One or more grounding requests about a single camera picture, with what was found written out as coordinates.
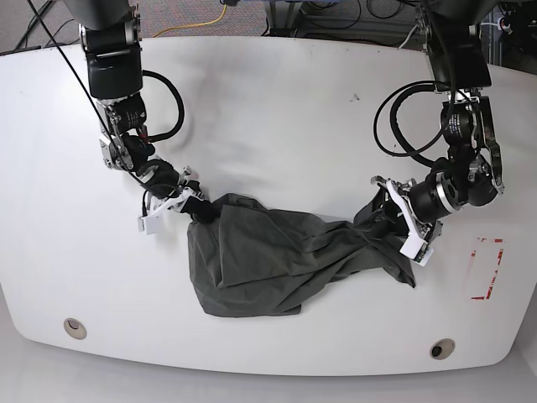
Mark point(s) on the left table cable grommet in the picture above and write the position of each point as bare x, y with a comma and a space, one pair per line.
75, 329

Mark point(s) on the right table cable grommet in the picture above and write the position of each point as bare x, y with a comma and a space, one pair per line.
442, 349

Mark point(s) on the table cable grommet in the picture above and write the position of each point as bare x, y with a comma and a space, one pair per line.
75, 329
442, 349

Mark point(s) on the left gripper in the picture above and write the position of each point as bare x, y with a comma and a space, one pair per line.
420, 206

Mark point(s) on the dark grey t-shirt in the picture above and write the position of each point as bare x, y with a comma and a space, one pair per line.
258, 262

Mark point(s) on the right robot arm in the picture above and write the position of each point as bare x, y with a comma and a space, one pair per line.
110, 38

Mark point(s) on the red tape rectangle marking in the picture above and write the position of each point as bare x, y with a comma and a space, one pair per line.
486, 259

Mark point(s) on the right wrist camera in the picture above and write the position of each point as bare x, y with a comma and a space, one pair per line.
150, 224

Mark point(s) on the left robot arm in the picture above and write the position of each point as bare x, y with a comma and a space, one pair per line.
464, 157

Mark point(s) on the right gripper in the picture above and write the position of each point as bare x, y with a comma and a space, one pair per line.
177, 191

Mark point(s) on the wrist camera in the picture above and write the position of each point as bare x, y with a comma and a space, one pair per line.
150, 224
417, 250

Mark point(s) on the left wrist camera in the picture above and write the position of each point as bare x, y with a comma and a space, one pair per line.
417, 250

